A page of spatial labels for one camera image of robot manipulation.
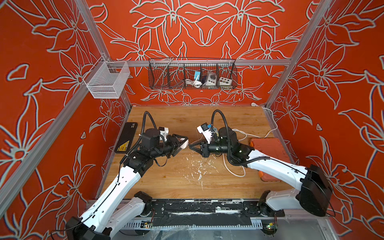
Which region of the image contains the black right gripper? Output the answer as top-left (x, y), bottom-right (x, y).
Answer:
top-left (189, 138), bottom-right (233, 159)

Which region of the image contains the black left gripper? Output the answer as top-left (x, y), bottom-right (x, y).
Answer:
top-left (151, 134), bottom-right (189, 160)

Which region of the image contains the pink earbuds case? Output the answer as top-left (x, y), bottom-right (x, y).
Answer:
top-left (180, 139), bottom-right (189, 149)

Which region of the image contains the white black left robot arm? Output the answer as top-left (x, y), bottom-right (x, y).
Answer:
top-left (64, 112), bottom-right (189, 240)

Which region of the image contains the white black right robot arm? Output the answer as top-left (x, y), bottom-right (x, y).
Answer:
top-left (190, 110), bottom-right (333, 217)

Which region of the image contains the black flat tool case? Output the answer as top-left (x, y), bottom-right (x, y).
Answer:
top-left (114, 122), bottom-right (138, 154)

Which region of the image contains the white round socket adapter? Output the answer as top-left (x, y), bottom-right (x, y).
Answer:
top-left (205, 72), bottom-right (217, 87)

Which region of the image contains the white cube socket adapter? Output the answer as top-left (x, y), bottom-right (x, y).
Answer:
top-left (219, 77), bottom-right (233, 89)

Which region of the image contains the blue white charger in basket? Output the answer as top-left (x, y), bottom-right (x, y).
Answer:
top-left (194, 71), bottom-right (201, 82)

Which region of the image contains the red plastic toolbox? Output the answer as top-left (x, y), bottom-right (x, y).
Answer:
top-left (250, 138), bottom-right (291, 163)

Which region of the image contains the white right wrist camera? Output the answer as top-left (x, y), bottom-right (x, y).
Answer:
top-left (197, 123), bottom-right (213, 144)

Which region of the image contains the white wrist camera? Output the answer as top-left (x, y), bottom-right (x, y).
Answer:
top-left (197, 123), bottom-right (213, 144)
top-left (159, 127), bottom-right (169, 138)

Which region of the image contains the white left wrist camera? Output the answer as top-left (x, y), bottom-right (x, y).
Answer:
top-left (159, 127), bottom-right (169, 138)

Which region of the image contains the white power strip cord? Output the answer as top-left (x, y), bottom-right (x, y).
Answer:
top-left (221, 103), bottom-right (278, 178)

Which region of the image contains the black wire wall basket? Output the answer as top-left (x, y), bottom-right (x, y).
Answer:
top-left (148, 57), bottom-right (238, 90)

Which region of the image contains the white mesh wall basket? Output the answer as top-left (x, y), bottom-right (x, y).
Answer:
top-left (84, 62), bottom-right (131, 99)

